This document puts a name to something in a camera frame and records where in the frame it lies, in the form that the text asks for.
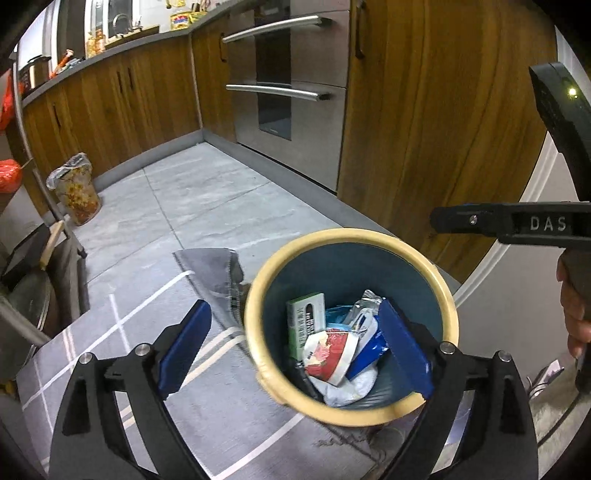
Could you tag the copper rice cooker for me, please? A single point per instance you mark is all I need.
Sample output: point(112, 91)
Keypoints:
point(34, 71)

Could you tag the orange patterned plastic bag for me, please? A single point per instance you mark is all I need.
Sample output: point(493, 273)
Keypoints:
point(76, 194)

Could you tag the blue plastic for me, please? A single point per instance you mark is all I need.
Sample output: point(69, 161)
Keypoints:
point(339, 316)

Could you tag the black wok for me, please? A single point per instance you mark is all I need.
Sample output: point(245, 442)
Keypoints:
point(27, 295)

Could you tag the blue and white packet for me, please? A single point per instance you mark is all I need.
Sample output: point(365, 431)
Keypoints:
point(369, 350)

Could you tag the person's right hand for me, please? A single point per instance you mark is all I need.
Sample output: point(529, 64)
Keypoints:
point(577, 323)

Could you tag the green and white box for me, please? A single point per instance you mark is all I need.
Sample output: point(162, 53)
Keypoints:
point(302, 323)

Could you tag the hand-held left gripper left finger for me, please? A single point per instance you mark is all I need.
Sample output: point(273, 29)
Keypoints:
point(184, 346)

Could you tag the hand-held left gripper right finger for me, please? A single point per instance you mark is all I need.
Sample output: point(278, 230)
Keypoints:
point(406, 350)

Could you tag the wooden cutting board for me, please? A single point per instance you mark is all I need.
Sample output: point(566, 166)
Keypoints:
point(131, 36)

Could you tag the stainless steel built-in oven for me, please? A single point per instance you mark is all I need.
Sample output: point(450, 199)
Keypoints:
point(304, 60)

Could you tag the metal shelf rack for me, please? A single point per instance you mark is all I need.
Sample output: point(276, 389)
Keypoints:
point(27, 138)

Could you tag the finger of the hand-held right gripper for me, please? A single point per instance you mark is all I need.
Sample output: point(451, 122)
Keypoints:
point(461, 219)

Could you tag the yellow orange jar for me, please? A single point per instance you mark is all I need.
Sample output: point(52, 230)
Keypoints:
point(95, 44)

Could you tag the clear plastic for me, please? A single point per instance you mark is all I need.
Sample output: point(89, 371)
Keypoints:
point(367, 304)

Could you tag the blue bin with cream rim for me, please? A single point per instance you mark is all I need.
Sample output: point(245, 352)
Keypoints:
point(369, 272)

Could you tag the wooden base cabinet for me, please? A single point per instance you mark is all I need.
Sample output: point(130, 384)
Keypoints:
point(115, 106)

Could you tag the large red plastic bag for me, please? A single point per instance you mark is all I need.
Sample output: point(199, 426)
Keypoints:
point(9, 175)

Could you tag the hanging red plastic bag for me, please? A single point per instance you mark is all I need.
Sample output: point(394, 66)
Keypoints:
point(7, 104)

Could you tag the tall wooden cabinet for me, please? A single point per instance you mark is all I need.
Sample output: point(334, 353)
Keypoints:
point(438, 115)

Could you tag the grey mat with white lines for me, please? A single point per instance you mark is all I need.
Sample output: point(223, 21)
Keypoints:
point(138, 323)

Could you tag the white plastic bag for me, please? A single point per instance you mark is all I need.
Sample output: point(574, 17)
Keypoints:
point(346, 392)

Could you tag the red and white wrapper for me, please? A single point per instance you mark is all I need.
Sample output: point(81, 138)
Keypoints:
point(330, 355)

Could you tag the yellow snack packets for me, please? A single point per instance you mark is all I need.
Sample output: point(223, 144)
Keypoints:
point(181, 21)

